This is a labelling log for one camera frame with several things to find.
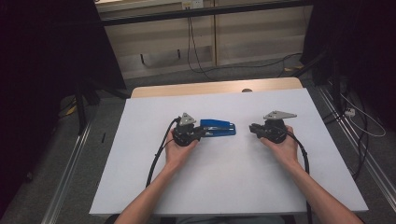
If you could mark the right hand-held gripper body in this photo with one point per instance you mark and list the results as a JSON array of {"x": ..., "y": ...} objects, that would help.
[{"x": 275, "y": 130}]

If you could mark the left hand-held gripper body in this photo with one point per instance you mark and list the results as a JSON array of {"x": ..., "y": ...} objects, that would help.
[{"x": 186, "y": 135}]

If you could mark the blue stapler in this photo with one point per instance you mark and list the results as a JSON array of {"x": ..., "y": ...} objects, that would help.
[{"x": 219, "y": 127}]

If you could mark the person's left hand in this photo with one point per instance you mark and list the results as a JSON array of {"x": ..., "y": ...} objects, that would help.
[{"x": 177, "y": 155}]

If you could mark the person's right hand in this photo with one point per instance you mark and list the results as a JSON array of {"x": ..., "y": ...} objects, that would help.
[{"x": 286, "y": 152}]

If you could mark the round dark table grommet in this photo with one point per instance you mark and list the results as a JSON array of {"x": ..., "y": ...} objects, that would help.
[{"x": 247, "y": 90}]

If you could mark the white paper sheet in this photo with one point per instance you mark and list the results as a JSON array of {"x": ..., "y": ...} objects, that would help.
[{"x": 218, "y": 174}]

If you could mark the wooden table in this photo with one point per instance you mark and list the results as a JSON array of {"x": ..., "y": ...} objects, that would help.
[{"x": 186, "y": 88}]

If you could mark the white power strip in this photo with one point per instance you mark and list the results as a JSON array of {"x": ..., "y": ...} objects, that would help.
[{"x": 350, "y": 112}]

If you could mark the black metal stand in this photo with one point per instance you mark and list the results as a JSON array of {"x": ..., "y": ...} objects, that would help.
[{"x": 334, "y": 81}]

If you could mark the beige wooden cabinet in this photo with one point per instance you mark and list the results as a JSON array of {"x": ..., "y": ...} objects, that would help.
[{"x": 249, "y": 40}]

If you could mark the black tripod stand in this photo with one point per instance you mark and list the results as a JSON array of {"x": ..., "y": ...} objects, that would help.
[{"x": 81, "y": 109}]

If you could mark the black horizontal bar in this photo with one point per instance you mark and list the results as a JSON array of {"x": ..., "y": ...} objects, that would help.
[{"x": 155, "y": 17}]

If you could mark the black curtain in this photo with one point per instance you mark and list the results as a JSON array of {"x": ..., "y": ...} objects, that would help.
[
  {"x": 37, "y": 62},
  {"x": 367, "y": 46}
]

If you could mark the aluminium floor rail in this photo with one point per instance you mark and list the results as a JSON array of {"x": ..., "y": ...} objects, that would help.
[
  {"x": 65, "y": 180},
  {"x": 358, "y": 146}
]

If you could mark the white wall outlet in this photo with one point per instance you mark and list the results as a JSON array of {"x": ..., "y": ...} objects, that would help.
[{"x": 193, "y": 4}]

